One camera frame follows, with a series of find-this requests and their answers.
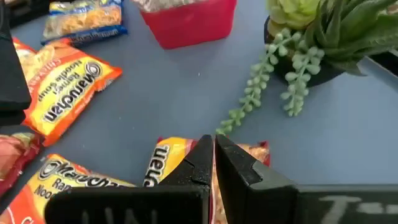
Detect blue Maruchan ramen packet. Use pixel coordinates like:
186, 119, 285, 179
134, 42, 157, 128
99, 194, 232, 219
40, 0, 129, 47

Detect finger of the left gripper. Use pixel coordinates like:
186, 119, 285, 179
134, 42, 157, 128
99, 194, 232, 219
0, 0, 32, 127

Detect red Maruchan ramen packet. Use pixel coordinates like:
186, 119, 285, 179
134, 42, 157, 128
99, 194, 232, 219
142, 136, 272, 224
0, 132, 44, 197

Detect succulent plant in black pot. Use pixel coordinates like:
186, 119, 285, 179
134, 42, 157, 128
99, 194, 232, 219
216, 0, 398, 136

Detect red plastic bin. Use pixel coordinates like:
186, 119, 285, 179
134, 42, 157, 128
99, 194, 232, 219
139, 0, 238, 50

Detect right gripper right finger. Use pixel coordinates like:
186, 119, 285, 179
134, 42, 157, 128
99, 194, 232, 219
214, 133, 398, 224

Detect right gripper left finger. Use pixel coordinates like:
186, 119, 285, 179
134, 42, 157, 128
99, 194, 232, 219
44, 133, 216, 224

